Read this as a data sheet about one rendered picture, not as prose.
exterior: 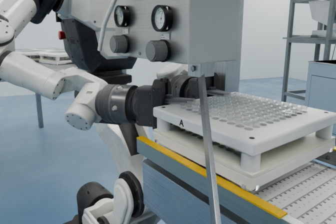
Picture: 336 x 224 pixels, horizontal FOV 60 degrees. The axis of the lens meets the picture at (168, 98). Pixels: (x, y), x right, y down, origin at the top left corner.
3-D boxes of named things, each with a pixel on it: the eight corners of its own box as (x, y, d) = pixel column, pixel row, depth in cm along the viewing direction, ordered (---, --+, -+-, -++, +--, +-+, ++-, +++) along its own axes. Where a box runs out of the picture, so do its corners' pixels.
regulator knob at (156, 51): (144, 62, 45) (143, 33, 44) (157, 61, 46) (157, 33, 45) (156, 63, 42) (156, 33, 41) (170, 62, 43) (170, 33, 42)
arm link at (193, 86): (227, 70, 72) (200, 67, 83) (195, 72, 68) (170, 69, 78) (227, 119, 75) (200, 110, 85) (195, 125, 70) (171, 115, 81)
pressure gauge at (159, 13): (151, 31, 44) (150, 5, 43) (158, 31, 45) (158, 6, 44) (165, 31, 41) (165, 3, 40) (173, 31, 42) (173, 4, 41)
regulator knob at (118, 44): (109, 53, 54) (107, 28, 53) (121, 52, 55) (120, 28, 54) (117, 54, 51) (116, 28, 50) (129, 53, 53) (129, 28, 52)
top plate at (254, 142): (338, 123, 53) (339, 112, 53) (253, 158, 39) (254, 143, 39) (234, 99, 73) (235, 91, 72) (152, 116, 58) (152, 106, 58)
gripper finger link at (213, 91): (222, 97, 65) (205, 93, 70) (233, 96, 66) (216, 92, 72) (222, 90, 65) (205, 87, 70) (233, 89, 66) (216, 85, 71)
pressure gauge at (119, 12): (114, 27, 54) (113, 5, 53) (120, 27, 54) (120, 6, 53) (124, 27, 51) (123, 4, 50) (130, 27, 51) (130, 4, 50)
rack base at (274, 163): (334, 148, 54) (336, 136, 54) (251, 191, 40) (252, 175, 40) (233, 118, 74) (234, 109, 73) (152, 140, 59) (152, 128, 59)
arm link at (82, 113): (120, 76, 66) (79, 75, 71) (99, 111, 60) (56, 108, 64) (135, 109, 74) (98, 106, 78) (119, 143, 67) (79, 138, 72)
